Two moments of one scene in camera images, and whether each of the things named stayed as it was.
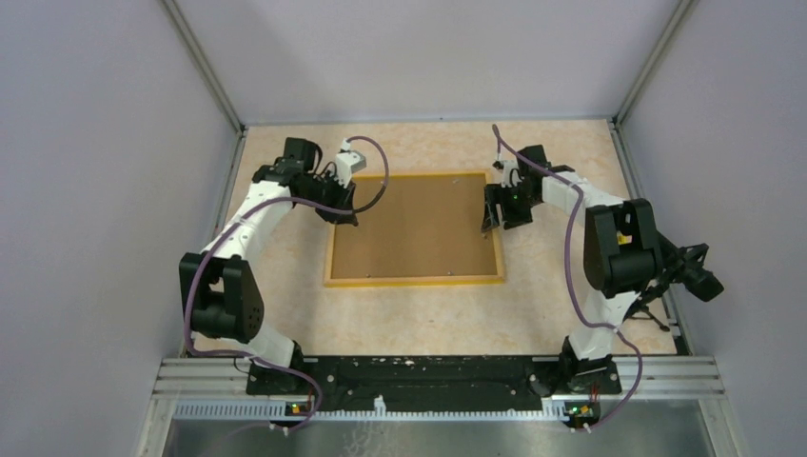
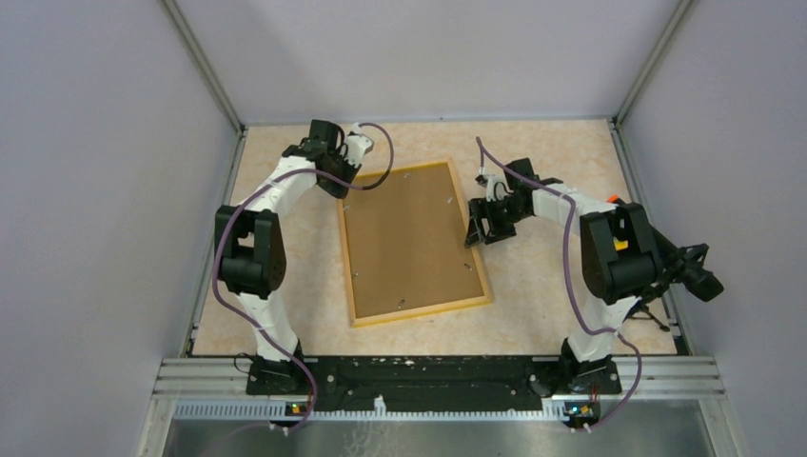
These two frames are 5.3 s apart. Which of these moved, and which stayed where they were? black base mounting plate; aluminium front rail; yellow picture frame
Moved: yellow picture frame
Stayed: black base mounting plate; aluminium front rail
